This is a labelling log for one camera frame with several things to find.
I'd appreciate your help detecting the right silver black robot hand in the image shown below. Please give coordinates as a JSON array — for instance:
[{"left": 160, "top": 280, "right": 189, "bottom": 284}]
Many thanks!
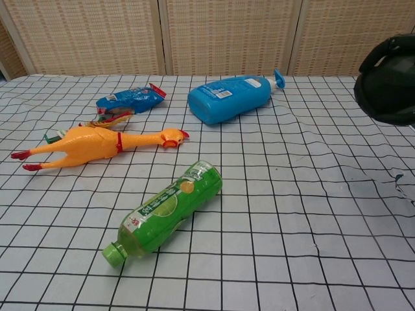
[{"left": 358, "top": 31, "right": 415, "bottom": 75}]

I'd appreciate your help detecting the black round cap object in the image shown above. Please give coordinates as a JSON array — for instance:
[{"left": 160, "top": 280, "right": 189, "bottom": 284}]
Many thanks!
[{"left": 353, "top": 48, "right": 415, "bottom": 126}]

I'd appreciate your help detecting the woven folding screen panel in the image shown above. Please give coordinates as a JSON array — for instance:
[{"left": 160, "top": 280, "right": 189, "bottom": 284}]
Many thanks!
[
  {"left": 0, "top": 19, "right": 30, "bottom": 81},
  {"left": 158, "top": 0, "right": 306, "bottom": 77},
  {"left": 287, "top": 0, "right": 415, "bottom": 78},
  {"left": 0, "top": 0, "right": 167, "bottom": 77}
]

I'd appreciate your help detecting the blue pump detergent bottle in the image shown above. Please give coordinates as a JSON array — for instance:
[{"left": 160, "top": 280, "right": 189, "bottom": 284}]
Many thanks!
[{"left": 187, "top": 68, "right": 287, "bottom": 126}]

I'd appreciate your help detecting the white black checkered tablecloth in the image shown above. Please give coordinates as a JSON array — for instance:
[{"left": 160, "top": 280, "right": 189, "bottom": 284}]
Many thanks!
[{"left": 0, "top": 75, "right": 415, "bottom": 311}]

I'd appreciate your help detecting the blue snack bag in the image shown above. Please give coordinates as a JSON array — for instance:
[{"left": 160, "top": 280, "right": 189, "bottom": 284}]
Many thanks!
[{"left": 95, "top": 82, "right": 167, "bottom": 116}]

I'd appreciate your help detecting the green tea plastic bottle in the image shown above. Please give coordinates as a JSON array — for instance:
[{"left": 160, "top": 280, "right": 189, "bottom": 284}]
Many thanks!
[{"left": 102, "top": 159, "right": 224, "bottom": 268}]

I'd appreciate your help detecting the colourful feather shuttlecock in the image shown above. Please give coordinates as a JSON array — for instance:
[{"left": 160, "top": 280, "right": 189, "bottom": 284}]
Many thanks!
[{"left": 43, "top": 111, "right": 135, "bottom": 145}]

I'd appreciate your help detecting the yellow rubber chicken toy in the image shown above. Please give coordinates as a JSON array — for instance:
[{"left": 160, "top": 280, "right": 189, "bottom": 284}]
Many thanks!
[{"left": 10, "top": 127, "right": 191, "bottom": 172}]

